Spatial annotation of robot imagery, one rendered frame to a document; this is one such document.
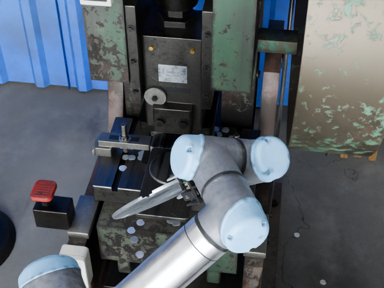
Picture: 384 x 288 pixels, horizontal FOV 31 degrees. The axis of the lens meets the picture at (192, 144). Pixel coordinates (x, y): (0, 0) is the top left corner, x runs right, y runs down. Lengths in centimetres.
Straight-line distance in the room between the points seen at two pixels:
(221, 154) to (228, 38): 51
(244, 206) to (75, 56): 231
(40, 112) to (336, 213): 144
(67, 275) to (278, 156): 43
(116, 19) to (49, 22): 165
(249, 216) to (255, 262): 84
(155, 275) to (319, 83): 46
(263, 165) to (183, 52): 59
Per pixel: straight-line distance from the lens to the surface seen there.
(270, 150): 116
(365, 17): 123
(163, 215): 175
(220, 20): 155
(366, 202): 292
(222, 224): 103
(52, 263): 129
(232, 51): 159
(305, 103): 132
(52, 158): 308
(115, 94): 220
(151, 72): 172
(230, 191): 105
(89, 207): 197
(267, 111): 215
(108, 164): 200
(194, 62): 168
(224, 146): 114
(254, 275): 188
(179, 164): 112
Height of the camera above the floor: 209
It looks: 43 degrees down
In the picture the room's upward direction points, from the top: straight up
